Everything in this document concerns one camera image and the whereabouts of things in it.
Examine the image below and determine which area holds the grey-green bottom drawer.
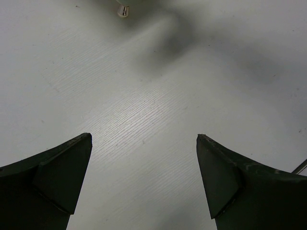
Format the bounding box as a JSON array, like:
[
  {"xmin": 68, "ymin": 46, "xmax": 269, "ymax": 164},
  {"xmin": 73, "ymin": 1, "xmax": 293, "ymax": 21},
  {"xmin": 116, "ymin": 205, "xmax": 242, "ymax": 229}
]
[{"xmin": 117, "ymin": 0, "xmax": 135, "ymax": 18}]

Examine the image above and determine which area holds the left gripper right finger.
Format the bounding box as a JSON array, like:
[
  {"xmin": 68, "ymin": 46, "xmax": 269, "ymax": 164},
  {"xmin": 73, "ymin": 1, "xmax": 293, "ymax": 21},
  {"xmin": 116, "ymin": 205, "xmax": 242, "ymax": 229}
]
[{"xmin": 196, "ymin": 134, "xmax": 307, "ymax": 230}]

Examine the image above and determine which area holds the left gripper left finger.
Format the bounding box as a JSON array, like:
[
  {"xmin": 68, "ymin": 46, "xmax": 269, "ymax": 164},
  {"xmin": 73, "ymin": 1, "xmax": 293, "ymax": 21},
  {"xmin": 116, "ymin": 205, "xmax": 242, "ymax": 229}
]
[{"xmin": 0, "ymin": 133, "xmax": 92, "ymax": 230}]

